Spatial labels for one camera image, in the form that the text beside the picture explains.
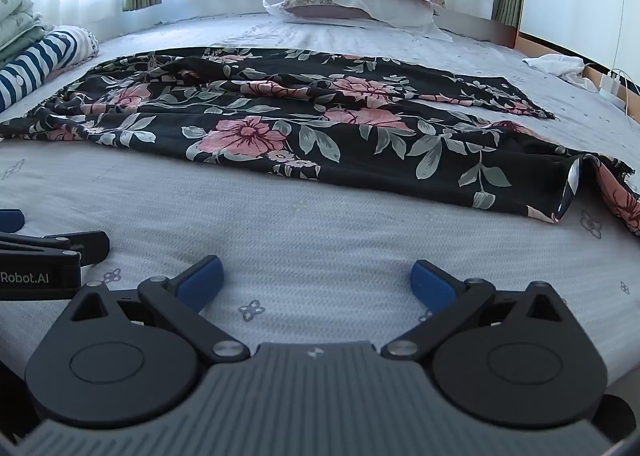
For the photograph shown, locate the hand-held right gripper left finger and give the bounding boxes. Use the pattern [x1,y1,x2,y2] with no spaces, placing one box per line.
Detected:
[65,256,251,365]

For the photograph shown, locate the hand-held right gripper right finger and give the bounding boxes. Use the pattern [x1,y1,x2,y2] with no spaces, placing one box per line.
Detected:
[381,259,576,362]

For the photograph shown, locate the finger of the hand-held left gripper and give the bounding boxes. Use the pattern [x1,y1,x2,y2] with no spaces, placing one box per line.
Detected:
[0,230,111,267]
[0,209,26,233]

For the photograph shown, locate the black floral pants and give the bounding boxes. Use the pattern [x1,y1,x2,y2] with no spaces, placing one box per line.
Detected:
[0,46,640,237]

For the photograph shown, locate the bed with grey sheet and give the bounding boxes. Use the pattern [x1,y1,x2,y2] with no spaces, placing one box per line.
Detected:
[0,10,640,389]

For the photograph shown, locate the striped rolled blanket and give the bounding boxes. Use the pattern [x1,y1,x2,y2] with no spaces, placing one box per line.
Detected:
[0,26,100,109]

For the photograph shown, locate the folded green floral quilt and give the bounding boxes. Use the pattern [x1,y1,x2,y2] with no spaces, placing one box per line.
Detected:
[0,0,57,64]

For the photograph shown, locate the white cloth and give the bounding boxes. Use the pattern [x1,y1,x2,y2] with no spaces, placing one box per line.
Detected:
[522,53,599,92]

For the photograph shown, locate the white and mauve pillow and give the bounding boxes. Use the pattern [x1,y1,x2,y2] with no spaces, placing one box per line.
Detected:
[263,0,454,42]

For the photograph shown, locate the wooden bed frame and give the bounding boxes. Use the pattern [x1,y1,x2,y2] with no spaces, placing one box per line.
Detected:
[440,10,640,97]

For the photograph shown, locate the white charger with cable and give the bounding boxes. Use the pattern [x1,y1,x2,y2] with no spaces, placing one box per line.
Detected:
[599,68,640,109]

